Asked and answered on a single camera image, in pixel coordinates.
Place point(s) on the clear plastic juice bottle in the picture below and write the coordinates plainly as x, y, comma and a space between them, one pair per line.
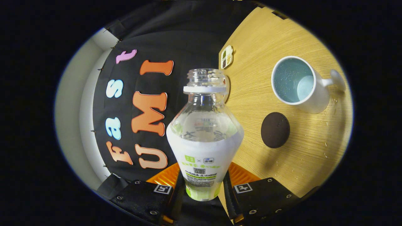
204, 147

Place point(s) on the wooden table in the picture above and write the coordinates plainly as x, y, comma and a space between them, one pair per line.
292, 28

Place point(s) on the round white plate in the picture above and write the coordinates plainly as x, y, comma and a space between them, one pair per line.
228, 94

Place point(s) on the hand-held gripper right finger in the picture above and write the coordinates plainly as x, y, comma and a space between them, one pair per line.
230, 201

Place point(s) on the white divided dish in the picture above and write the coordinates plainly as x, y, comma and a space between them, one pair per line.
227, 57

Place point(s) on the dark brown round coaster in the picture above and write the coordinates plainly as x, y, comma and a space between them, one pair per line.
275, 130

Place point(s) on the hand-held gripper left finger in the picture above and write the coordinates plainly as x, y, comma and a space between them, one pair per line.
177, 196

